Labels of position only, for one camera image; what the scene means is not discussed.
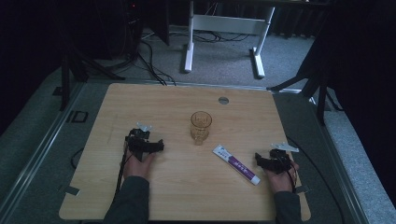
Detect person's right hand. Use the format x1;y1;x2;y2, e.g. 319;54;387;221
265;161;301;194

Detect black floor cable bundle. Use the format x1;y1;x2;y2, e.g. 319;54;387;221
136;39;177;87

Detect grey tape strip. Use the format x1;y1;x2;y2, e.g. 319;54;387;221
292;185;312;194
58;185;81;197

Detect white desk frame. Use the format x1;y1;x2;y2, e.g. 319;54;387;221
183;0;276;79

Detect black metal stand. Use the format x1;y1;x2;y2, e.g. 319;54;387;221
51;43;126;112
266;59;344;126

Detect black cable loop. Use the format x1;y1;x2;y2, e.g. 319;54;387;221
70;147;86;171

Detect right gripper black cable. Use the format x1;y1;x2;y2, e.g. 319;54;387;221
281;155;298;193

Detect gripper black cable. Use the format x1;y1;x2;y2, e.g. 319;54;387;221
281;155;298;193
114;141;130;200

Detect long black floor cable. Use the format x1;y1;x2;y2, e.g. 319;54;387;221
286;135;346;224

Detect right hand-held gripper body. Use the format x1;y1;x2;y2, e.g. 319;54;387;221
263;142;300;175

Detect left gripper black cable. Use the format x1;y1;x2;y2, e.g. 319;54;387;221
114;141;130;200

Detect person's left hand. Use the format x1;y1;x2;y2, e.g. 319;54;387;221
122;148;157;181

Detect black cables under desk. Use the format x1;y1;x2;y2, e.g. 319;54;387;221
192;29;251;44

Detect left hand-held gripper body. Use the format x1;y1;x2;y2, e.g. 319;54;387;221
124;121;157;163

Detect white and purple toothpaste tube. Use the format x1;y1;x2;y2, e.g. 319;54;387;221
212;144;262;187

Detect dark computer tower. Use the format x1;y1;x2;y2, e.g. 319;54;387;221
122;0;145;62

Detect amber glass cup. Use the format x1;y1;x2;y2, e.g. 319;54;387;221
190;110;213;147

